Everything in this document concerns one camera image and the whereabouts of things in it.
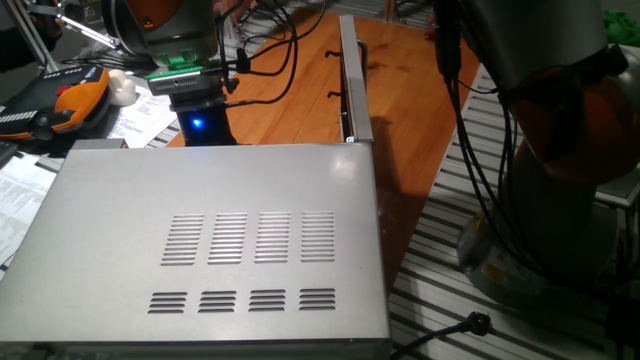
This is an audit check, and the printed paper sheet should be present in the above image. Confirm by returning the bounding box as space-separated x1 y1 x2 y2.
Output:
0 152 59 269
105 84 181 150

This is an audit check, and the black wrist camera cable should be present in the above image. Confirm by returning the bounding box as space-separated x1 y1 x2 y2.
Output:
214 0 329 109

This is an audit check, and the white duck figure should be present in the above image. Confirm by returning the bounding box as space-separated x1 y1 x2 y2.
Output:
107 68 137 107

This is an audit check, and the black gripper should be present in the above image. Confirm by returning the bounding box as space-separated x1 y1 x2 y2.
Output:
169 95 239 147

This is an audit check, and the microwave door with handle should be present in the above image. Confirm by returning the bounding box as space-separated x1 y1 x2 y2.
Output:
324 13 375 145

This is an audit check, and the green cloth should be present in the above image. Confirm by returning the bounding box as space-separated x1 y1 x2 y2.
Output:
602 8 640 49

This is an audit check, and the silver microwave oven body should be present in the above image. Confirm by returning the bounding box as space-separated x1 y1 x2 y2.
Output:
0 141 394 360

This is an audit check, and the black power cable with plug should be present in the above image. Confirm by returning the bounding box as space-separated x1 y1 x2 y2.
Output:
389 309 494 360

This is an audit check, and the orange black teach pendant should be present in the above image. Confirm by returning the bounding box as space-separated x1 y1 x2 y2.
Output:
0 64 112 141

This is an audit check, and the forearm in black sleeve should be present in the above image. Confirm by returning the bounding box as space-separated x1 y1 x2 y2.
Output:
0 4 66 74

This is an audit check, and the wooden board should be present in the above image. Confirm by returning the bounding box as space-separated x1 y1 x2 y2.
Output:
167 6 481 296

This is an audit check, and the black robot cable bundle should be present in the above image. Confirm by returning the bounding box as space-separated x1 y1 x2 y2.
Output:
434 0 531 261

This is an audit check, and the silver wrist camera green mount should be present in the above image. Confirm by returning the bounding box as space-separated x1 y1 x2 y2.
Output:
144 47 229 97

